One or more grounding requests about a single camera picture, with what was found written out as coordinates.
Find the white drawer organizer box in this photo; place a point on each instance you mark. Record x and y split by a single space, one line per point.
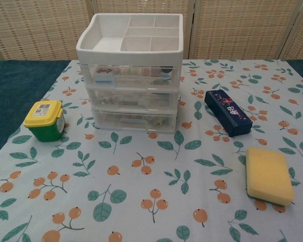
131 55

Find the white blue eraser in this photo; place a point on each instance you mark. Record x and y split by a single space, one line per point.
104 75

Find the floral fruit print tablecloth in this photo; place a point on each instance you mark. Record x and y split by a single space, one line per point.
151 189

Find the dark blue patterned case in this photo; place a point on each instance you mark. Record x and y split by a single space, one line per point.
227 112

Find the clear low drawer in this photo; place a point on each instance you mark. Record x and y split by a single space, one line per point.
131 121

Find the yellow small box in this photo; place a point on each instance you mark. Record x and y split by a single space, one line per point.
44 118

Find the yellow sponge green backing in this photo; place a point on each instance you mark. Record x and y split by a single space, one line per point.
267 174

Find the woven bamboo folding screen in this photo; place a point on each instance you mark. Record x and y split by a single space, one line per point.
40 27

